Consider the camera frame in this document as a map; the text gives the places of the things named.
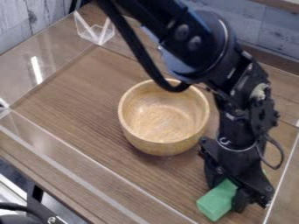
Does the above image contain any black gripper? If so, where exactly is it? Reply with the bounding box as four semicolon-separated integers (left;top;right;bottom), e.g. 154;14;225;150
199;136;275;214

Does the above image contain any green rectangular stick block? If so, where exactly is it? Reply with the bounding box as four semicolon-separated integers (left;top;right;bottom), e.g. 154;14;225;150
195;169;269;222

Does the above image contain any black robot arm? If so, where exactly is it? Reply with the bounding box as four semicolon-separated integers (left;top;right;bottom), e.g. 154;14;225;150
96;0;281;213

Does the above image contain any wooden bowl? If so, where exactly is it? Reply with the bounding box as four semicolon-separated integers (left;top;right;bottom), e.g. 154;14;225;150
118;80;211;157

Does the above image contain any black metal table frame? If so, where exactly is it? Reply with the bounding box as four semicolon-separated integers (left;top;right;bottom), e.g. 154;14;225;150
27;185;68;224

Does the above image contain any clear acrylic tray wall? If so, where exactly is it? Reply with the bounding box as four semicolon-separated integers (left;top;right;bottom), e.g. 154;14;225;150
0;102;197;224

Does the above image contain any black cable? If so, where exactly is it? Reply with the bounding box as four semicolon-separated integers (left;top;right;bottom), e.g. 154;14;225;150
0;201;34;218

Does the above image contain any clear acrylic corner bracket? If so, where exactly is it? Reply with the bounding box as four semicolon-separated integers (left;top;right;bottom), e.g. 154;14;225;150
74;11;116;46

